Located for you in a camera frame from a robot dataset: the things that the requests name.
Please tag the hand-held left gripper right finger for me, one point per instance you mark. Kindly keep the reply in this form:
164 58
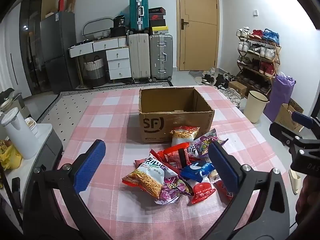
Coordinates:
222 165

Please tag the black white patterned rug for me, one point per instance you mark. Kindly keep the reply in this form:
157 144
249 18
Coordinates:
55 107

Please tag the yellow bag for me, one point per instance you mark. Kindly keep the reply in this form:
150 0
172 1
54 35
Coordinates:
10 157

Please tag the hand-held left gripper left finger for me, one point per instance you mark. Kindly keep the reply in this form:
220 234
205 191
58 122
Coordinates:
90 165

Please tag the black phone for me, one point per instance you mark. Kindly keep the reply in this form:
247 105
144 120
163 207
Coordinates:
15 190

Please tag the black storage box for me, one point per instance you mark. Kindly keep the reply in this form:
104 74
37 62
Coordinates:
118 32

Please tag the small white basket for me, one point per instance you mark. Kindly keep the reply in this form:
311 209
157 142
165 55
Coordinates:
106 33

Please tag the small red snack packet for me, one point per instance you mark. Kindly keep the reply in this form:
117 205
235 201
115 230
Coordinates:
223 192

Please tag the brown paper bag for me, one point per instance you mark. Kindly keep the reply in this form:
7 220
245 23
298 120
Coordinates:
71 3

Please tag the large noodle snack bag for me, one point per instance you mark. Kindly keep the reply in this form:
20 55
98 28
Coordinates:
147 180

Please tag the black shoe box red logo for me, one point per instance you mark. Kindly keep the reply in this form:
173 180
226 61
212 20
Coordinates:
157 17

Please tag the red round-print snack packet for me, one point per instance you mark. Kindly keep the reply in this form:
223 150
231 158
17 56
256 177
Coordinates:
202 191

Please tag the small noodle snack bag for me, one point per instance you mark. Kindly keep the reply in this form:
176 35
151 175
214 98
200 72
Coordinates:
183 135

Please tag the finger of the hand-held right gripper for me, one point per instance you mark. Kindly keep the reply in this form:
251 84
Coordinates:
281 132
302 121

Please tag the beige trash bin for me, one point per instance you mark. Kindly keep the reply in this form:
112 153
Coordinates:
253 107

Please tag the wooden door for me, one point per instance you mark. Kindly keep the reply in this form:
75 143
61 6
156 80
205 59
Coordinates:
200 42

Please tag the wooden shoe rack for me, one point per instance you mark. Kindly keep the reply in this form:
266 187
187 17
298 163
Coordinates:
277 53

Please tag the yellow black shoe box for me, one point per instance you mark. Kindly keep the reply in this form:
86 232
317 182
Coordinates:
160 30

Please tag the white kettle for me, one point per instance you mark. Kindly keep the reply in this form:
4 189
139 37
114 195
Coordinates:
17 135

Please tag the dark cookware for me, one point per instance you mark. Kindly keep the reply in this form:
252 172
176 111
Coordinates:
8 100

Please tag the white food cup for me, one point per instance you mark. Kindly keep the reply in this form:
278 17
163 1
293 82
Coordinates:
31 126

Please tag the pile of shoes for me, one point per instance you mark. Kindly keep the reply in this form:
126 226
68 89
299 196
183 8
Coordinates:
220 80

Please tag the blue cookie packet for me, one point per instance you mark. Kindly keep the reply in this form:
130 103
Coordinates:
197 170

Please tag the small beige snack packet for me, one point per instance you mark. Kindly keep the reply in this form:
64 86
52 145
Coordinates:
215 177

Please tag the purple snack bag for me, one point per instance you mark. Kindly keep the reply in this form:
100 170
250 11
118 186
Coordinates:
207 141
172 190

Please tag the white dressing table with drawers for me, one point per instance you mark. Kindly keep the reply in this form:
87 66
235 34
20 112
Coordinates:
105 45

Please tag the teal suitcase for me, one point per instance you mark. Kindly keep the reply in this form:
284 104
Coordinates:
135 15

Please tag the silver suitcase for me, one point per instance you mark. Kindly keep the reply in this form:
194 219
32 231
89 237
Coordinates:
160 55

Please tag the small brown cardboard box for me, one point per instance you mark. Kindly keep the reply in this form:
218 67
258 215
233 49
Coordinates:
237 87

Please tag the beige slipper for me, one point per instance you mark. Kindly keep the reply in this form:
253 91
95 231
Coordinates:
295 180

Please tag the oval mirror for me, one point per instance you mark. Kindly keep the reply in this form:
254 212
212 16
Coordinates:
97 26

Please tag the dark glass cabinet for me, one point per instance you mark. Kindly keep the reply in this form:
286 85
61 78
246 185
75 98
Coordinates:
30 55

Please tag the grey door mat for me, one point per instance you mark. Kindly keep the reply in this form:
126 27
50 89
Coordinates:
193 74

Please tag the red paper bag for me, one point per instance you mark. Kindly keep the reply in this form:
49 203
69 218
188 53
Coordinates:
61 3

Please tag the open printed cardboard box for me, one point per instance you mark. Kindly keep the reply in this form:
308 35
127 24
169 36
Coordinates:
285 117

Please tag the grey side cabinet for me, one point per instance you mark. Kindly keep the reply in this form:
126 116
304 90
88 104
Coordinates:
42 150

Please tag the beige suitcase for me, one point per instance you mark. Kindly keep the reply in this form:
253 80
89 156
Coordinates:
138 55

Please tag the black printed bag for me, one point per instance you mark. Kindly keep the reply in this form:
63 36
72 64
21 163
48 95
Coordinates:
118 22

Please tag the woven laundry basket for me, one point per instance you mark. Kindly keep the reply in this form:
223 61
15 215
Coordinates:
94 72

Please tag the rows of shoes on rack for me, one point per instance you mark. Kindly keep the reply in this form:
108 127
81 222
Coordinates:
267 67

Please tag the dark grey refrigerator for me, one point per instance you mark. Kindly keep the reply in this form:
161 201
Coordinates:
58 50

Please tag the white black snack bag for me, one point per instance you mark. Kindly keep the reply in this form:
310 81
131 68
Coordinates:
193 151

